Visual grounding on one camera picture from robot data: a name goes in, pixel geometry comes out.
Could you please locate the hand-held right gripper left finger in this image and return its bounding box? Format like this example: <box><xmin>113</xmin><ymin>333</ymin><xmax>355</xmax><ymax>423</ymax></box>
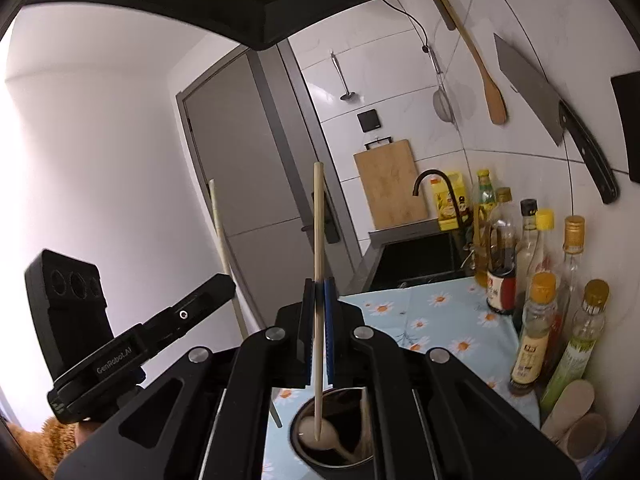
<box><xmin>52</xmin><ymin>277</ymin><xmax>316</xmax><ymax>480</ymax></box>

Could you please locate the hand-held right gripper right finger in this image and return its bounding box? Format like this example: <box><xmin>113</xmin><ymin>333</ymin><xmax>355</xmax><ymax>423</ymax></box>
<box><xmin>322</xmin><ymin>277</ymin><xmax>581</xmax><ymax>480</ymax></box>

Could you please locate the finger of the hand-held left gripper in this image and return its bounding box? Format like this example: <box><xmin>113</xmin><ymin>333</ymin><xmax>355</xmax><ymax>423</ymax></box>
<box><xmin>141</xmin><ymin>273</ymin><xmax>237</xmax><ymax>362</ymax></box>

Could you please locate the black metal cup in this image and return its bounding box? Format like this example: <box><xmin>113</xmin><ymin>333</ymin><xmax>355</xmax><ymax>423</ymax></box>
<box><xmin>289</xmin><ymin>386</ymin><xmax>376</xmax><ymax>480</ymax></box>

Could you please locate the white ceramic spoon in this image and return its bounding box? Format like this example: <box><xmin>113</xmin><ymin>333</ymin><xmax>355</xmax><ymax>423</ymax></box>
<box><xmin>298</xmin><ymin>417</ymin><xmax>352</xmax><ymax>466</ymax></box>

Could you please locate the person's left hand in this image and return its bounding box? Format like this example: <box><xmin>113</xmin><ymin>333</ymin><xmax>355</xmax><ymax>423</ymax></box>
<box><xmin>75</xmin><ymin>417</ymin><xmax>108</xmax><ymax>448</ymax></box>

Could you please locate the black sink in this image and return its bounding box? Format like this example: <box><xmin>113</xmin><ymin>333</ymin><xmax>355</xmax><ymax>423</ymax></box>
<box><xmin>367</xmin><ymin>220</ymin><xmax>476</xmax><ymax>292</ymax></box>

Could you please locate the daisy print blue tablecloth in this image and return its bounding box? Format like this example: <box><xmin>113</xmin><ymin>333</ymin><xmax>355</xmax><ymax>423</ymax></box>
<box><xmin>262</xmin><ymin>277</ymin><xmax>543</xmax><ymax>480</ymax></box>

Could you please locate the grey door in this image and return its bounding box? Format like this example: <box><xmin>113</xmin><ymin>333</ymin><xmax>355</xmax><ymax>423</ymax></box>
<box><xmin>175</xmin><ymin>40</ymin><xmax>373</xmax><ymax>341</ymax></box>

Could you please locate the wooden cutting board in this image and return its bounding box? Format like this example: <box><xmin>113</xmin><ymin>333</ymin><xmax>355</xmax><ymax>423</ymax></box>
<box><xmin>353</xmin><ymin>136</ymin><xmax>430</xmax><ymax>231</ymax></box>

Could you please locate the large yellow oil jug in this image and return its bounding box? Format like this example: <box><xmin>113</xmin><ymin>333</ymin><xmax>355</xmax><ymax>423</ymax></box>
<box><xmin>431</xmin><ymin>170</ymin><xmax>471</xmax><ymax>232</ymax></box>

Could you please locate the soy sauce bottle red label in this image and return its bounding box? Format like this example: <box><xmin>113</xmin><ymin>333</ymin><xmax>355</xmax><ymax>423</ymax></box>
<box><xmin>486</xmin><ymin>187</ymin><xmax>518</xmax><ymax>316</ymax></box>

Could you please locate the dark curved faucet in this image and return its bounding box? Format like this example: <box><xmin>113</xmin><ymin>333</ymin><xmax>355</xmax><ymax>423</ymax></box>
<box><xmin>412</xmin><ymin>170</ymin><xmax>473</xmax><ymax>241</ymax></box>

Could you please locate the oil bottle with yellow cap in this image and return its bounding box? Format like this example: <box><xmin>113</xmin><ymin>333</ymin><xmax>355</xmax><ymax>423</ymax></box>
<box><xmin>472</xmin><ymin>169</ymin><xmax>497</xmax><ymax>288</ymax></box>

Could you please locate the small bottle amber cap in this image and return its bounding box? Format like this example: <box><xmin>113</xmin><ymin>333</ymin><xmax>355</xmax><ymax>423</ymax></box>
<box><xmin>509</xmin><ymin>271</ymin><xmax>558</xmax><ymax>396</ymax></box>

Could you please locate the clear bottle black cap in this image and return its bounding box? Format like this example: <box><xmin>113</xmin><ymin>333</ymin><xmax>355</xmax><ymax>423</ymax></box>
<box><xmin>515</xmin><ymin>199</ymin><xmax>540</xmax><ymax>311</ymax></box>

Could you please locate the steel ladle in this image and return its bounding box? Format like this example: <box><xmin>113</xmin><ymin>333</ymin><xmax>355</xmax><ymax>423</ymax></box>
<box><xmin>329</xmin><ymin>51</ymin><xmax>357</xmax><ymax>102</ymax></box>

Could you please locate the clear bottle yellow cap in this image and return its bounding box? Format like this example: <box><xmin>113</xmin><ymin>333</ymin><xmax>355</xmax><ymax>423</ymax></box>
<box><xmin>535</xmin><ymin>209</ymin><xmax>556</xmax><ymax>273</ymax></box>

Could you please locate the green label bottle gold cap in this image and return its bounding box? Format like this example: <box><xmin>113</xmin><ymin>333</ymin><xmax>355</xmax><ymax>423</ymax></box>
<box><xmin>540</xmin><ymin>279</ymin><xmax>611</xmax><ymax>411</ymax></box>

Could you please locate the steel mesh strainer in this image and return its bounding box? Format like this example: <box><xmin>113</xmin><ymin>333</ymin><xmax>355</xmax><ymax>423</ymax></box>
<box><xmin>422</xmin><ymin>45</ymin><xmax>457</xmax><ymax>124</ymax></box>

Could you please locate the tall clear bottle gold cap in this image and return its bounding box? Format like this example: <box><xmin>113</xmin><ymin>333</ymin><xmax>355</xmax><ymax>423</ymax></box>
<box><xmin>552</xmin><ymin>215</ymin><xmax>587</xmax><ymax>361</ymax></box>

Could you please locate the wooden spatula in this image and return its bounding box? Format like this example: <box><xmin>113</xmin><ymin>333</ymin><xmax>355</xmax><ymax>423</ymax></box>
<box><xmin>426</xmin><ymin>0</ymin><xmax>508</xmax><ymax>126</ymax></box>

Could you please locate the black range hood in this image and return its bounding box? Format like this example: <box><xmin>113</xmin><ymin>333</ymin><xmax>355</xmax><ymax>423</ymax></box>
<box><xmin>0</xmin><ymin>0</ymin><xmax>448</xmax><ymax>52</ymax></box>

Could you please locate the black wall socket plate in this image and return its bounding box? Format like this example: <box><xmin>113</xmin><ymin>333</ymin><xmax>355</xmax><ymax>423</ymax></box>
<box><xmin>357</xmin><ymin>109</ymin><xmax>383</xmax><ymax>133</ymax></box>

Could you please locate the cleaver with black handle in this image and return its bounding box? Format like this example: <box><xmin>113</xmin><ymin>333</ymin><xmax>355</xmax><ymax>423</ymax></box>
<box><xmin>494</xmin><ymin>33</ymin><xmax>620</xmax><ymax>205</ymax></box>

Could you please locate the black cable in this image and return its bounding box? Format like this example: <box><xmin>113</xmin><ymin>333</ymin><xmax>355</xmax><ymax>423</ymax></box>
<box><xmin>380</xmin><ymin>0</ymin><xmax>430</xmax><ymax>53</ymax></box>

